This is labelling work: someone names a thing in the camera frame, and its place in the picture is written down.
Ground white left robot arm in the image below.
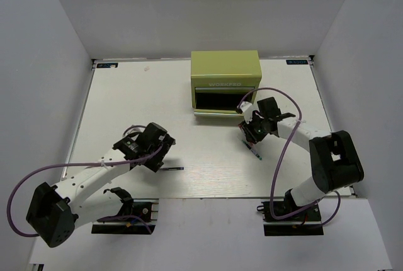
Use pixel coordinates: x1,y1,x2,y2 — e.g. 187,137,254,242
26,122,176,248

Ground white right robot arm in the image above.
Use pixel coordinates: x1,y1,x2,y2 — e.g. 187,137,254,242
237,97,364,221

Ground green pen refill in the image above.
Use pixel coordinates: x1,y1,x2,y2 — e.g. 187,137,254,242
241,140,262,161

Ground black logo sticker left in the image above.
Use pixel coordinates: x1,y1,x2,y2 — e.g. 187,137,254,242
96,62,118,69

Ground red pen refill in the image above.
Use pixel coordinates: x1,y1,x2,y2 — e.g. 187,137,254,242
247,142,256,153

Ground green metal drawer toolbox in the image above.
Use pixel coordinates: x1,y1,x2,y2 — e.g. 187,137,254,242
191,50,262,118

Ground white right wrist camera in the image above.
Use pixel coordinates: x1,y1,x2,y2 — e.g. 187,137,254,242
236,101,258,124

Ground purple pen refill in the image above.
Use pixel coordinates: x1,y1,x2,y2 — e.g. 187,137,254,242
160,167,184,171

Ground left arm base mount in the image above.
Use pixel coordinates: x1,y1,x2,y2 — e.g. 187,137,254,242
91,199,159,235

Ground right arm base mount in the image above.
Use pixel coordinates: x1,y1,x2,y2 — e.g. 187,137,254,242
256,201,324,237

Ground black logo sticker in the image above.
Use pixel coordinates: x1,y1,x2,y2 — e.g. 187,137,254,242
96,62,118,69
286,59,309,65

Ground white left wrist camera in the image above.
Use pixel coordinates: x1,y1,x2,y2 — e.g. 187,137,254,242
122,125,145,137

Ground black logo sticker right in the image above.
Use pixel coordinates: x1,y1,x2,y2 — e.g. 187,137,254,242
286,59,309,65

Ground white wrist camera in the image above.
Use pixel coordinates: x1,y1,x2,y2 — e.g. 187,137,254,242
122,125,145,137
236,101,258,124

